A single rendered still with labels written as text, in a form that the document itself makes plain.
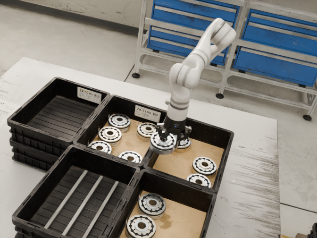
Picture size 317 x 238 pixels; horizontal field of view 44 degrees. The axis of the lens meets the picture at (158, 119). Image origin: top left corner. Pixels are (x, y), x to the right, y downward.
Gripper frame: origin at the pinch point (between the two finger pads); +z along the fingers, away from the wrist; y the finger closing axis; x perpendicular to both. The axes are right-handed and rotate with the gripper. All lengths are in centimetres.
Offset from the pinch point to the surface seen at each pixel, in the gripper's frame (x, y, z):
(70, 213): -27.3, -33.5, 15.3
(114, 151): 7.9, -22.4, 16.4
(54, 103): 36, -55, 17
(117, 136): 14.4, -21.9, 13.7
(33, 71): 82, -80, 31
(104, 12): 302, -67, 91
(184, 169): 2.1, 8.1, 16.5
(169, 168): 1.6, 1.8, 16.4
